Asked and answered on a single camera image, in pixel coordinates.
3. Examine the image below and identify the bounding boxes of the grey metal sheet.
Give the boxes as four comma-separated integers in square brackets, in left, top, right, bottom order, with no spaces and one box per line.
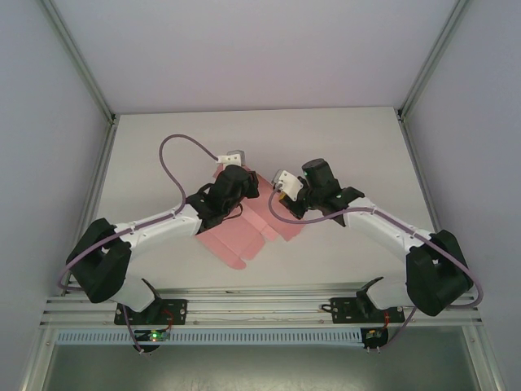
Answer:
[40,344,479,391]

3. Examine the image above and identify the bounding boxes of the circuit board with green light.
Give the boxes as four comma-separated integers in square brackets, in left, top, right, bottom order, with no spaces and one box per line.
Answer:
[136,329,172,342]

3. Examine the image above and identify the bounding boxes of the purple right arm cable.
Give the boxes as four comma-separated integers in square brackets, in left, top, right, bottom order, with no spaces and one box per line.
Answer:
[268,185,485,355]

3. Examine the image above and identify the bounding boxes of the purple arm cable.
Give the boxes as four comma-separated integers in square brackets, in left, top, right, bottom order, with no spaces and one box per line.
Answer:
[268,185,485,355]
[56,134,219,358]

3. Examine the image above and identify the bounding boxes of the thin black wire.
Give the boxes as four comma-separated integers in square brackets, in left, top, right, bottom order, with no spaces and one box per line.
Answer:
[221,202,246,225]

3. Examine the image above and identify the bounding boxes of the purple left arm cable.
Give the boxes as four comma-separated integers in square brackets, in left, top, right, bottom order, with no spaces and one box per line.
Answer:
[56,134,219,358]

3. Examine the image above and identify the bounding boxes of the aluminium table side rail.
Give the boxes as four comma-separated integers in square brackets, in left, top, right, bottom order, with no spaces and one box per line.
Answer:
[60,116,120,297]
[397,117,444,235]

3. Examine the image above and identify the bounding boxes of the aluminium mounting rail beam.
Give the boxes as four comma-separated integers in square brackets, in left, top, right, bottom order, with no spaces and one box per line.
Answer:
[40,287,484,329]

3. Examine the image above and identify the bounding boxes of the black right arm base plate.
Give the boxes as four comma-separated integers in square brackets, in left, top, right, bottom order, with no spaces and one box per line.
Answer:
[330,297,402,326]

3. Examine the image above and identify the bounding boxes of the white slotted cable duct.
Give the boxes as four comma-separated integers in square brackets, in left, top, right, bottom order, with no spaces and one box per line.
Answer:
[55,327,364,346]

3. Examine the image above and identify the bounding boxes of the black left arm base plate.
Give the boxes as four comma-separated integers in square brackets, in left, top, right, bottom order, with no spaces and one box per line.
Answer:
[113,299,189,327]

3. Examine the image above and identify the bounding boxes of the aluminium frame post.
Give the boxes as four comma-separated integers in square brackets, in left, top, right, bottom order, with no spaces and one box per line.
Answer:
[396,0,479,122]
[40,0,120,125]

